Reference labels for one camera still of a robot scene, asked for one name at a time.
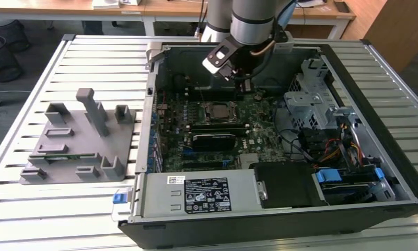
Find thin metal locking lever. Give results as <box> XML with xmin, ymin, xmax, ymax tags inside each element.
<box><xmin>196</xmin><ymin>82</ymin><xmax>207</xmax><ymax>106</ymax></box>

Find silver finned heatsink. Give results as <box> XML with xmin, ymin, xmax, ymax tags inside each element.
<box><xmin>240</xmin><ymin>153</ymin><xmax>260</xmax><ymax>170</ymax></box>

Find silver power supply unit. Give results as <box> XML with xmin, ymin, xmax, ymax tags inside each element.
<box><xmin>128</xmin><ymin>169</ymin><xmax>263</xmax><ymax>218</ymax></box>

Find black PC case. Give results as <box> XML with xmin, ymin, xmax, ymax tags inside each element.
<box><xmin>118</xmin><ymin>38</ymin><xmax>418</xmax><ymax>249</ymax></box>

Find silver metal drive cage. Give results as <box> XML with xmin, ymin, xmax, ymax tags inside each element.
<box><xmin>283</xmin><ymin>58</ymin><xmax>340</xmax><ymax>131</ymax></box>

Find black expansion slot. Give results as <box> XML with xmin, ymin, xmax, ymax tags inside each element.
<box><xmin>183</xmin><ymin>161</ymin><xmax>232</xmax><ymax>170</ymax></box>

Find metal socket cover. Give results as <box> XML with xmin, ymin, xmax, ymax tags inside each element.
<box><xmin>204</xmin><ymin>102</ymin><xmax>239</xmax><ymax>123</ymax></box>

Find green motherboard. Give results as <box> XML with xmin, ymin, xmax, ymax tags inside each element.
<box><xmin>152</xmin><ymin>87</ymin><xmax>287</xmax><ymax>174</ymax></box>

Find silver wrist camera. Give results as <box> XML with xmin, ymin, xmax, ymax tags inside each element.
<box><xmin>274</xmin><ymin>31</ymin><xmax>296</xmax><ymax>53</ymax></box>

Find blue disk carrier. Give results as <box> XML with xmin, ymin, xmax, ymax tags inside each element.
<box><xmin>316</xmin><ymin>168</ymin><xmax>343</xmax><ymax>186</ymax></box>

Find black power supply label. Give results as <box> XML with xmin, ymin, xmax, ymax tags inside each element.
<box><xmin>184</xmin><ymin>178</ymin><xmax>234</xmax><ymax>213</ymax></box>

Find black plastic connector block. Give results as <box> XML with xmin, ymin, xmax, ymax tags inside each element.
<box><xmin>298</xmin><ymin>129</ymin><xmax>331</xmax><ymax>157</ymax></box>

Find CPU socket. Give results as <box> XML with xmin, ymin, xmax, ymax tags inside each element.
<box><xmin>204</xmin><ymin>101</ymin><xmax>239</xmax><ymax>124</ymax></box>

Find green RAM stick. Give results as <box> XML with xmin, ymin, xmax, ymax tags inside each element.
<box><xmin>44</xmin><ymin>154</ymin><xmax>96</xmax><ymax>161</ymax></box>

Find silver metal latch handle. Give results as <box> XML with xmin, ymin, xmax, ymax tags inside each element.
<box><xmin>258</xmin><ymin>180</ymin><xmax>271</xmax><ymax>201</ymax></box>

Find white box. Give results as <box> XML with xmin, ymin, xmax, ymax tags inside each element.
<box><xmin>92</xmin><ymin>0</ymin><xmax>123</xmax><ymax>10</ymax></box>

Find black mesh waste basket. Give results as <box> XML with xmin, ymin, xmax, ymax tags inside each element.
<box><xmin>0</xmin><ymin>19</ymin><xmax>32</xmax><ymax>53</ymax></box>
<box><xmin>0</xmin><ymin>35</ymin><xmax>24</xmax><ymax>84</ymax></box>

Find yellow power wires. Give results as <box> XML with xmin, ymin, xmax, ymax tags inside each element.
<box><xmin>347</xmin><ymin>141</ymin><xmax>366</xmax><ymax>165</ymax></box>

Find blue case latch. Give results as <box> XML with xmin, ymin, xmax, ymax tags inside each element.
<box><xmin>112</xmin><ymin>192</ymin><xmax>131</xmax><ymax>205</ymax></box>

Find wooden cabinet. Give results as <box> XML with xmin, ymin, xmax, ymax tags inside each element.
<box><xmin>342</xmin><ymin>0</ymin><xmax>418</xmax><ymax>74</ymax></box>

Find black plastic shroud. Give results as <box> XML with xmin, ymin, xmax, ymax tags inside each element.
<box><xmin>254</xmin><ymin>161</ymin><xmax>328</xmax><ymax>210</ymax></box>

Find silver CPU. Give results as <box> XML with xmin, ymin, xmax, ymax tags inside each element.
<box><xmin>208</xmin><ymin>106</ymin><xmax>234</xmax><ymax>120</ymax></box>

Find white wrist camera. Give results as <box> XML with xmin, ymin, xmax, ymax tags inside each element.
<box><xmin>202</xmin><ymin>39</ymin><xmax>242</xmax><ymax>77</ymax></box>

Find silver disk bay frame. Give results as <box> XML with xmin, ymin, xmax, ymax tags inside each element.
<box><xmin>330</xmin><ymin>106</ymin><xmax>399</xmax><ymax>203</ymax></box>

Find orange power wires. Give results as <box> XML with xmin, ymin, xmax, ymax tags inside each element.
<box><xmin>319</xmin><ymin>145</ymin><xmax>342</xmax><ymax>164</ymax></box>

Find grey parts rack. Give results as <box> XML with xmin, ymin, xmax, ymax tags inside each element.
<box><xmin>19</xmin><ymin>87</ymin><xmax>140</xmax><ymax>186</ymax></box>

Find wooden desk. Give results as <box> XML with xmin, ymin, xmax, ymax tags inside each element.
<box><xmin>143</xmin><ymin>0</ymin><xmax>358</xmax><ymax>40</ymax></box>
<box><xmin>0</xmin><ymin>0</ymin><xmax>151</xmax><ymax>22</ymax></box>

